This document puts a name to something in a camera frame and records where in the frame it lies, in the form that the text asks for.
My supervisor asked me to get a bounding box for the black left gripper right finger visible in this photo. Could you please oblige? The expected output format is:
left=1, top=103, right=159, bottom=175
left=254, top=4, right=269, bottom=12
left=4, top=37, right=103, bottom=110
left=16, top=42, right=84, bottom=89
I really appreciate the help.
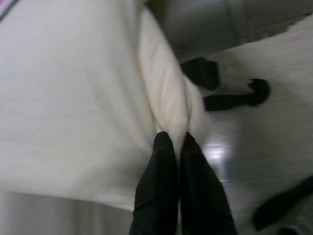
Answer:
left=179, top=131, right=238, bottom=235

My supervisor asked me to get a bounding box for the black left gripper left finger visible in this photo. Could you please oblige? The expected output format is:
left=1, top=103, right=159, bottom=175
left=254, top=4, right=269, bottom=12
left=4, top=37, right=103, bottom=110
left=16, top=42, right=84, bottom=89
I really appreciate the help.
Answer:
left=129, top=131, right=181, bottom=235

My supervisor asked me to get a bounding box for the cream cartoon print blanket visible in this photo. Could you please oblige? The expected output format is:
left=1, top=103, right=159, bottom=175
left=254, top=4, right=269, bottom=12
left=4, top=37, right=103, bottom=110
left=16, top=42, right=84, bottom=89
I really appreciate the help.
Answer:
left=0, top=0, right=313, bottom=214

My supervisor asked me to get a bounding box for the mattress with beige sheet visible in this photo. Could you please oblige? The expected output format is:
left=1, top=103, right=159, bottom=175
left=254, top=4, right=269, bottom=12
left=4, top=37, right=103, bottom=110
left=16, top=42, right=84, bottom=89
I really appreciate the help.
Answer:
left=0, top=189, right=134, bottom=235

